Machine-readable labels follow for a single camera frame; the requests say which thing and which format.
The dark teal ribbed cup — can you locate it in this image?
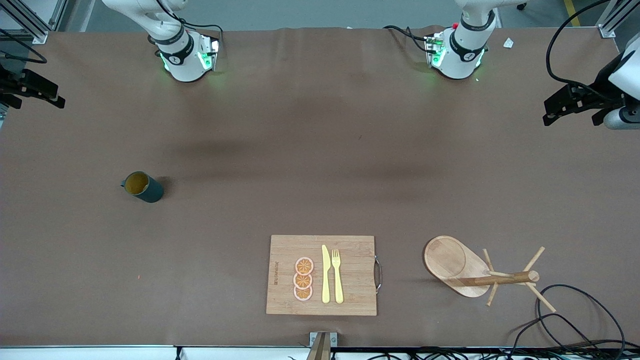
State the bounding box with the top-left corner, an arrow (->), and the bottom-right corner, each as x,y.
120,171 -> 165,204

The wooden cup rack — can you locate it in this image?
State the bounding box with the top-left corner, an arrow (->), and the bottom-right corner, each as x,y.
424,235 -> 557,313

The brown table cover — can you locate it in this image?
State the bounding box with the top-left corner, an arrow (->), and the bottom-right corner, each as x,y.
0,26 -> 640,348

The wooden cutting board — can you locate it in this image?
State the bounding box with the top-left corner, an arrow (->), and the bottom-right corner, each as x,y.
265,234 -> 383,317

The yellow plastic fork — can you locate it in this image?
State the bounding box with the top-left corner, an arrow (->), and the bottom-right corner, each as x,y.
331,249 -> 345,304

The yellow plastic knife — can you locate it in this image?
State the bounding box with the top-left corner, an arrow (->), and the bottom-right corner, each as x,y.
321,244 -> 332,304

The aluminium frame post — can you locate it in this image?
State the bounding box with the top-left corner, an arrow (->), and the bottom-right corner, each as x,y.
0,0 -> 68,45
597,0 -> 640,39

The black left arm base cable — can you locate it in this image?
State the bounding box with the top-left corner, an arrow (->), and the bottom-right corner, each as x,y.
383,25 -> 432,51

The thick black cable loop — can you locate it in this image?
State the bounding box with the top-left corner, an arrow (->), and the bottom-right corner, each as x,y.
536,284 -> 627,351

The thin black cable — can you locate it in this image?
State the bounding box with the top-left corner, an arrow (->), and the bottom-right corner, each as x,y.
509,313 -> 601,357

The black cable bundle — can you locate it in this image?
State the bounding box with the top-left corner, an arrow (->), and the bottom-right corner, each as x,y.
340,346 -> 640,360

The grey metal bracket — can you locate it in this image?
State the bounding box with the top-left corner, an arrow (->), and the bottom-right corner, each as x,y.
309,331 -> 338,347

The brown camera pole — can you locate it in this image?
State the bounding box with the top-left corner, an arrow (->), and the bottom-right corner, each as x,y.
306,333 -> 332,360

